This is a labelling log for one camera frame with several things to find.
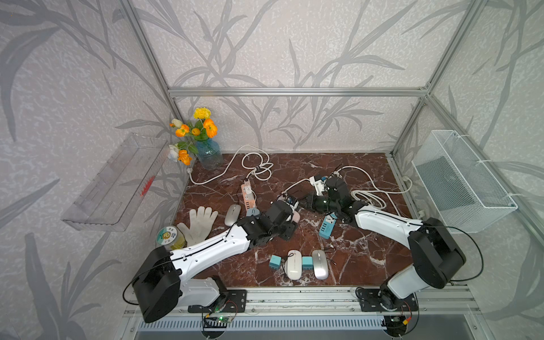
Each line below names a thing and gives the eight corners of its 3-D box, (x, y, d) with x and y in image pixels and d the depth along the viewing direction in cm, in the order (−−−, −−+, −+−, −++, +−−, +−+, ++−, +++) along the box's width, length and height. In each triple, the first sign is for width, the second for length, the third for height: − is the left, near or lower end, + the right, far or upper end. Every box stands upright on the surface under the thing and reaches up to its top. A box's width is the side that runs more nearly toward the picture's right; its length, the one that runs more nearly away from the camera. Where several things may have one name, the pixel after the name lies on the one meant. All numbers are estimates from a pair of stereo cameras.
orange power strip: (246, 211, 98) (243, 202, 92) (242, 190, 106) (239, 180, 99) (256, 208, 99) (254, 199, 93) (251, 188, 107) (249, 178, 100)
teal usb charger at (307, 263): (302, 269, 82) (302, 268, 81) (301, 257, 85) (301, 256, 83) (313, 269, 82) (314, 268, 81) (312, 257, 85) (313, 256, 83)
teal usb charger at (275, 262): (268, 267, 83) (268, 265, 81) (272, 255, 86) (271, 253, 84) (279, 270, 83) (279, 268, 81) (282, 258, 85) (282, 256, 84)
